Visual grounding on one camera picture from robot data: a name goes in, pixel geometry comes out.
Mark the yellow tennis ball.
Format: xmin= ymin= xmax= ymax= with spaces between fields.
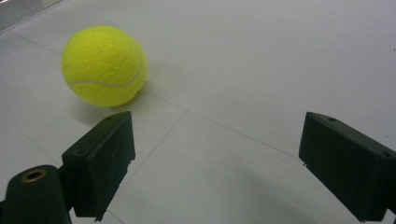
xmin=61 ymin=25 xmax=149 ymax=108

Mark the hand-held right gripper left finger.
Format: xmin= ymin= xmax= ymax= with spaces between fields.
xmin=61 ymin=110 xmax=136 ymax=222

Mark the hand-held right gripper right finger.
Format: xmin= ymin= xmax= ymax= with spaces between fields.
xmin=298 ymin=111 xmax=396 ymax=223

